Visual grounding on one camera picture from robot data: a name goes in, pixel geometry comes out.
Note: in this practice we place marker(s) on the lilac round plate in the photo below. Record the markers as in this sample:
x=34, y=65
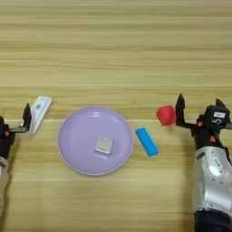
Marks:
x=81, y=142

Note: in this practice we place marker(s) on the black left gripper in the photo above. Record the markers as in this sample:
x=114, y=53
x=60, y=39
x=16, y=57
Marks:
x=5, y=140

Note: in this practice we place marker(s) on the blue rectangular bar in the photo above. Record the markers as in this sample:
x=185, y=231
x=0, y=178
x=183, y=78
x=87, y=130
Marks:
x=147, y=142

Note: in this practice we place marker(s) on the red cube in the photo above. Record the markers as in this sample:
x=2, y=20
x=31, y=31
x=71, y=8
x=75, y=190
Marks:
x=166, y=115

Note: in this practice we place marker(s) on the small silver square tin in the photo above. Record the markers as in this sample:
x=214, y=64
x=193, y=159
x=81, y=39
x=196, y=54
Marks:
x=104, y=145

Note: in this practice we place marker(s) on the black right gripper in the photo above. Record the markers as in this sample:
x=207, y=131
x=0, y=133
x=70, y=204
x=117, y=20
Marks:
x=208, y=137

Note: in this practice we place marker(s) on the white rectangular device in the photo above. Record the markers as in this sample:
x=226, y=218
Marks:
x=40, y=113

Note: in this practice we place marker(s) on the right gripper labelled black box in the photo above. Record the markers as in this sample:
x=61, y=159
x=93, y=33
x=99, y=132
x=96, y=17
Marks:
x=217, y=116

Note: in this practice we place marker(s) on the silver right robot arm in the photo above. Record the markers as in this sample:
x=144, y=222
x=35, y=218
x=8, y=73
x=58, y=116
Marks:
x=213, y=181

